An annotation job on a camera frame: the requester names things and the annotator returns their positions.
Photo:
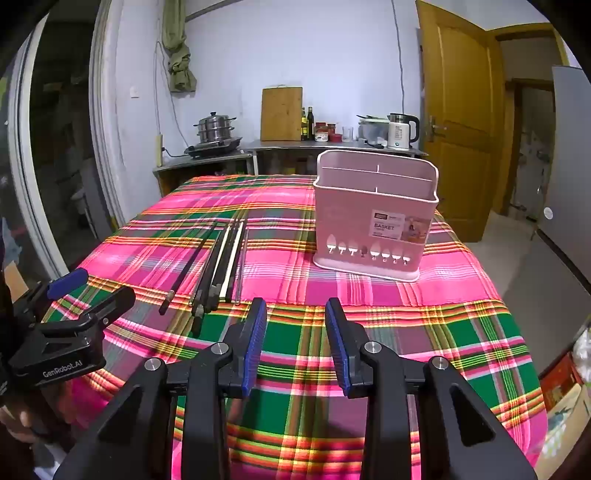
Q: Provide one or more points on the wooden cutting board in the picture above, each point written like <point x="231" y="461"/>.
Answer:
<point x="281" y="115"/>

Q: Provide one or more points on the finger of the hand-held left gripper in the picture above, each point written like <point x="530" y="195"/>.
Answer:
<point x="106" y="307"/>
<point x="69" y="279"/>

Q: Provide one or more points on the steel kitchen table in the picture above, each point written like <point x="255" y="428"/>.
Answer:
<point x="286" y="146"/>

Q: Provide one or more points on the black induction cooker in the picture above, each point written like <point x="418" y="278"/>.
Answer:
<point x="212" y="148"/>

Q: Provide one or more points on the clear drinking glass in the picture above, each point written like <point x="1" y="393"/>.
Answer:
<point x="348" y="134"/>

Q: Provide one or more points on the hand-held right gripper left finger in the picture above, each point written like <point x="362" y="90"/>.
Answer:
<point x="256" y="341"/>

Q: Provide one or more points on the pink green plaid tablecloth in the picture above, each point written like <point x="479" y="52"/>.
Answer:
<point x="295" y="286"/>

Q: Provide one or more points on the white window frame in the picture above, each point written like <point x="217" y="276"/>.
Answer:
<point x="106" y="138"/>

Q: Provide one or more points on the grey dish container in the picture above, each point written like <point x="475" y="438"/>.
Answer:
<point x="371" y="131"/>

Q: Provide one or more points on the green tied curtain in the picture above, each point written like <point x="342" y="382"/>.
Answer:
<point x="180" y="64"/>

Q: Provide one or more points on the low wooden cabinet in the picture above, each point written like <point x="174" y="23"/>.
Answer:
<point x="198" y="165"/>

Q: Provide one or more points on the yellow door frame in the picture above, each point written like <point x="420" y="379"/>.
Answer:
<point x="526" y="34"/>

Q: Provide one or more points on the steel steamer pot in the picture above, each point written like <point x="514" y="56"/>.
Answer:
<point x="214" y="129"/>

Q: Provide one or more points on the silver refrigerator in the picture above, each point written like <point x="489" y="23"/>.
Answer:
<point x="568" y="161"/>

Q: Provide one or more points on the red lidded labelled jar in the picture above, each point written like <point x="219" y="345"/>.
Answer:
<point x="321" y="134"/>

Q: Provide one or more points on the white electric kettle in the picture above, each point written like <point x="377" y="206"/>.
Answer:
<point x="398" y="134"/>

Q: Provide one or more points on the white plastic bag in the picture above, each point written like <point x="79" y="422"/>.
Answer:
<point x="582" y="346"/>

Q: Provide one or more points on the light wooden chopstick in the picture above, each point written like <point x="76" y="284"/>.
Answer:
<point x="210" y="265"/>
<point x="232" y="263"/>

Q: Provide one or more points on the bundle of black chopsticks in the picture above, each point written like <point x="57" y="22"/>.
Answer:
<point x="189" y="267"/>

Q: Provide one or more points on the pink utensil basket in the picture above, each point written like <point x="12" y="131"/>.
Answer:
<point x="351" y="203"/>

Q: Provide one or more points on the yellow wooden door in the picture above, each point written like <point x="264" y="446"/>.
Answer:
<point x="461" y="115"/>

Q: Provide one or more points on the person's left hand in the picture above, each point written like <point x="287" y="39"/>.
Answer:
<point x="21" y="427"/>

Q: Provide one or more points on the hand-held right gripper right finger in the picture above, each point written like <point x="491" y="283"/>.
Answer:
<point x="339" y="346"/>

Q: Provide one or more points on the printed cardboard box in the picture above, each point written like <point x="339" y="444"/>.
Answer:
<point x="561" y="429"/>

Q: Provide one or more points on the yellowed power strip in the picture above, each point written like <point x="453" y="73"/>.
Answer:
<point x="160" y="150"/>

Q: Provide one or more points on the red box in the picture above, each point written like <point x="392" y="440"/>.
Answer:
<point x="556" y="381"/>

